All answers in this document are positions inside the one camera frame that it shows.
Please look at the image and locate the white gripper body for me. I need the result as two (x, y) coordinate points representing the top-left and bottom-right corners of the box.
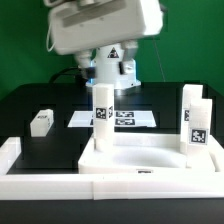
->
(49, 0), (163, 55)

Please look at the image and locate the fiducial marker sheet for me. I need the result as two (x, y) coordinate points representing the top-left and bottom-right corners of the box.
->
(68, 111), (156, 128)

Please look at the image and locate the white desk top tray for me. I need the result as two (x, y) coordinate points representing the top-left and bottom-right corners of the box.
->
(78, 132), (224, 174)

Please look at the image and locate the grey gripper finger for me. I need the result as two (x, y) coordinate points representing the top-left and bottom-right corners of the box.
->
(73, 49), (98, 82)
(118, 39), (139, 76)

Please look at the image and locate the white U-shaped obstacle fence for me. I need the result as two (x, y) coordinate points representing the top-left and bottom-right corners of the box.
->
(0, 137), (224, 200)

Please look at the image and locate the black cable on table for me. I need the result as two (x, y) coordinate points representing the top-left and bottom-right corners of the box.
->
(48, 67), (88, 84)

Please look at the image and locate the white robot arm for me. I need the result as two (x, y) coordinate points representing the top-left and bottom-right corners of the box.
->
(43, 0), (163, 90)

